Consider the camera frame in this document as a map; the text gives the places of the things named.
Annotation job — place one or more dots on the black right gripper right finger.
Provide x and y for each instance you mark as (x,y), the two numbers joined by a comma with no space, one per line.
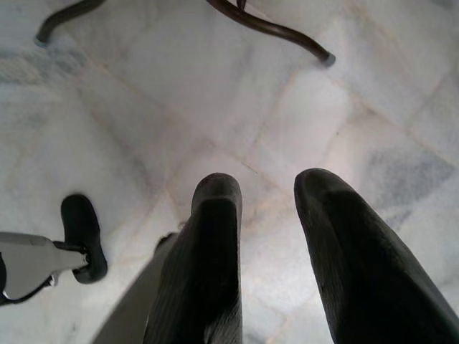
(365,279)

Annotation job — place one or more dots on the dark brown curved chair leg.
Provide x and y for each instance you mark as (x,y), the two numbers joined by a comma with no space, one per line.
(54,19)
(283,30)

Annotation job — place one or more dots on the silver robot lower leg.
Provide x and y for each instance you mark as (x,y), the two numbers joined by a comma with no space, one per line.
(28,265)

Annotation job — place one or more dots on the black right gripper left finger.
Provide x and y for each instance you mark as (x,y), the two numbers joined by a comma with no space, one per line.
(208,272)

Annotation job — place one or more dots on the black robot foot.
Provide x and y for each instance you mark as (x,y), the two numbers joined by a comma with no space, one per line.
(80,222)

